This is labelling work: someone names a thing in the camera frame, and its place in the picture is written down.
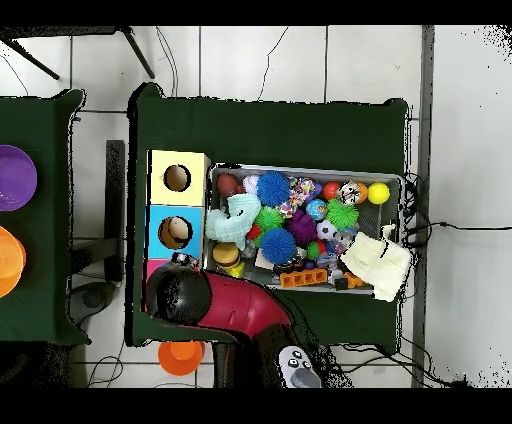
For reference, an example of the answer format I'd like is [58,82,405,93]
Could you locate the toy hamburger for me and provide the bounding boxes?
[211,242,242,268]

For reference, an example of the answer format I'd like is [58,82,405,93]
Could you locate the purple spiky ball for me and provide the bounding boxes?
[287,210,318,247]

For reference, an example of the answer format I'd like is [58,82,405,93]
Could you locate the small toy soccer ball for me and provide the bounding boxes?
[315,218,338,242]

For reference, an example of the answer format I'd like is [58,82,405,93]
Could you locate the beige round toy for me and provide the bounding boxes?
[161,217,192,247]

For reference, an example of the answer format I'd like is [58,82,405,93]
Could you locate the plain green spiky ball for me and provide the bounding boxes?
[325,198,360,231]

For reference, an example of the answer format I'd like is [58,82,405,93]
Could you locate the plain blue spiky ball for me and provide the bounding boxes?
[259,228,298,266]

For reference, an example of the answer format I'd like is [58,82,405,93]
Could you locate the yellow smooth ball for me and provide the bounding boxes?
[367,182,392,206]

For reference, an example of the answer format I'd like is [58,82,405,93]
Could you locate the brown toy football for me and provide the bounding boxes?
[217,172,241,200]

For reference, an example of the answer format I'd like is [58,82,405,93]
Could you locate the wire mesh bin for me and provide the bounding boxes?
[203,162,405,296]

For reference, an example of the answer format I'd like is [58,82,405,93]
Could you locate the orange plastic cup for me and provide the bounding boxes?
[157,340,206,377]

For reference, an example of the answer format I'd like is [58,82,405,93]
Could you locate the dark green side table cloth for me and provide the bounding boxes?
[0,88,92,346]

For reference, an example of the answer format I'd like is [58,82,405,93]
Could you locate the cream muslin cloth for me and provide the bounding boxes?
[339,224,413,303]

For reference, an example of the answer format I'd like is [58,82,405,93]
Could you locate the black floor cables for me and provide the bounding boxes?
[327,343,469,388]

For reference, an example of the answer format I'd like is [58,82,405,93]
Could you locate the wooden box with three holes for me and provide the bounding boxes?
[143,149,211,313]

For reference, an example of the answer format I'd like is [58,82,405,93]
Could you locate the multicolour patterned cloth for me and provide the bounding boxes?
[279,176,323,219]

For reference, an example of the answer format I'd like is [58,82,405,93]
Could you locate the mint green muslin cloth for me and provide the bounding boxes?
[205,193,262,251]

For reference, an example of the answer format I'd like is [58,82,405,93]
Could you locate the black power cable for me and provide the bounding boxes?
[401,171,512,249]

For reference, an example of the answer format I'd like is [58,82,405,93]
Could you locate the grey stand base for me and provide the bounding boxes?
[69,280,118,326]

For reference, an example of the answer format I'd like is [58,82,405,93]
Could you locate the crushed silver drink can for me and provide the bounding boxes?
[338,180,363,206]

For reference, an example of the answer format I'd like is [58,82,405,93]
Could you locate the green spiky toy with eyes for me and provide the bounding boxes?
[253,205,286,234]

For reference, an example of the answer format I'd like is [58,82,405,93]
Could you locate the blue globe ball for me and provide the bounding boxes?
[305,198,328,222]

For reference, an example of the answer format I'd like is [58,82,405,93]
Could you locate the black tripod stand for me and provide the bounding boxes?
[0,25,156,80]

